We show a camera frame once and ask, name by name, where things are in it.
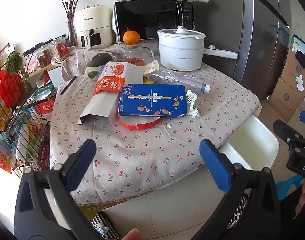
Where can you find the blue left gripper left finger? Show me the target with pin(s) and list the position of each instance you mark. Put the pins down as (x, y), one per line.
(77, 164)

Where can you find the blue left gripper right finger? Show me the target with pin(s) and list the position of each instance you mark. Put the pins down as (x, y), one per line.
(218, 165)

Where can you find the white wrapper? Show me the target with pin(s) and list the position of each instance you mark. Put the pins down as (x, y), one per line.
(191, 98)

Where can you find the white orange snack carton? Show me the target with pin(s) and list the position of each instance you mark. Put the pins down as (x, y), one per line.
(105, 98)

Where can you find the blue almond milk carton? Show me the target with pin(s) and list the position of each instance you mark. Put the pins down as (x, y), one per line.
(162, 100)

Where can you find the clear plastic water bottle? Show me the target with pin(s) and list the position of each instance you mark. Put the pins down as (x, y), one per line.
(191, 82)

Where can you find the person's right hand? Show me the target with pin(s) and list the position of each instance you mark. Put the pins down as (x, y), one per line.
(301, 199)

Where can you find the stacked cardboard boxes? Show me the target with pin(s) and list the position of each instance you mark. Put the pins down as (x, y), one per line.
(290, 88)

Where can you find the white stool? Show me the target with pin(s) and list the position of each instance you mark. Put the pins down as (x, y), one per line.
(253, 145)

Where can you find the cherry print tablecloth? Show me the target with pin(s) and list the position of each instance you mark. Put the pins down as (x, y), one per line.
(132, 162)

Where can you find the black pen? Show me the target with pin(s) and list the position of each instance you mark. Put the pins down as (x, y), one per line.
(68, 85)

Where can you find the red mesh bag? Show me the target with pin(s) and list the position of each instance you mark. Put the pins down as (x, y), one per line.
(11, 88)

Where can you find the dark green pumpkin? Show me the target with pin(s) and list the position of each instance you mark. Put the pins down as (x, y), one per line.
(99, 60)

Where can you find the grey refrigerator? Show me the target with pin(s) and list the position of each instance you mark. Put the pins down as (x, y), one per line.
(257, 30)

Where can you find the small orange mandarin left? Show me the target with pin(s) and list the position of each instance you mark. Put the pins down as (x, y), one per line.
(131, 60)

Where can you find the small orange mandarin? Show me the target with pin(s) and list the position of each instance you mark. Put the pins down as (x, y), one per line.
(140, 62)
(131, 60)

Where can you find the red label spice jar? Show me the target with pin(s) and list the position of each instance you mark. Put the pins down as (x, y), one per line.
(60, 49)

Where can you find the small orange mandarin right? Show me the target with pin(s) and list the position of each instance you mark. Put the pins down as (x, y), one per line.
(140, 62)

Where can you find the glass teapot with wooden lid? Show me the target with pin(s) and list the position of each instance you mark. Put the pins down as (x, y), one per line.
(139, 52)

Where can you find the white electric cooking pot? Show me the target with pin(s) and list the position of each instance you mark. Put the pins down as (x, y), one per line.
(181, 49)

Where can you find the large orange mandarin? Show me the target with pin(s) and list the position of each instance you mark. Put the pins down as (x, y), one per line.
(131, 37)

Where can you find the cream air fryer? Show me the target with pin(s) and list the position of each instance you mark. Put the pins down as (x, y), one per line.
(94, 27)

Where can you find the black microwave oven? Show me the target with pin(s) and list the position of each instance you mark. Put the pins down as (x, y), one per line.
(146, 17)

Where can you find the vase with dried twigs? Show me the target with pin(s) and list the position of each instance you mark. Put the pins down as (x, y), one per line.
(70, 8)

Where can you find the black wire rack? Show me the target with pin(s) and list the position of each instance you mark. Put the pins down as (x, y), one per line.
(22, 132)

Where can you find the cream bowl with green handle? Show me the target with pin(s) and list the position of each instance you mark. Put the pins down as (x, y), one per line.
(93, 72)

